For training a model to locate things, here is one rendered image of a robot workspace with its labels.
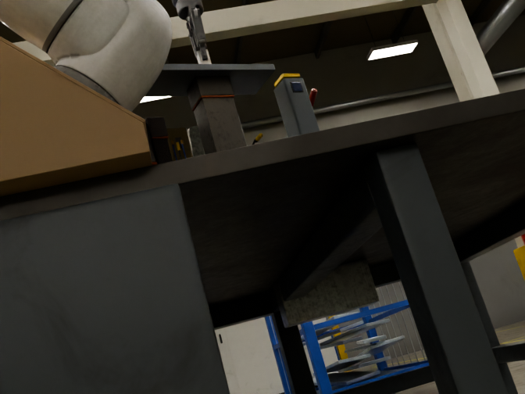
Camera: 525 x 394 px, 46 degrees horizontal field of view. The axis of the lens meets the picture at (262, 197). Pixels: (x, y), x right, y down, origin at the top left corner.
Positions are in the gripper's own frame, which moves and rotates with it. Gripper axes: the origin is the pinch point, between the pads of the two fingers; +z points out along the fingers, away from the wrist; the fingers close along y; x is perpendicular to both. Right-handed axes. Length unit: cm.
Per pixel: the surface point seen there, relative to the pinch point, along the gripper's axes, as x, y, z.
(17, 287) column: 46, -60, 65
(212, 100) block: 1.1, -2.8, 12.9
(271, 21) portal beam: -133, 310, -210
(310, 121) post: -26.5, 5.4, 20.5
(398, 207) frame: -13, -58, 65
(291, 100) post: -22.6, 4.3, 13.5
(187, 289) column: 24, -61, 71
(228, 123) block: -1.5, -2.0, 20.1
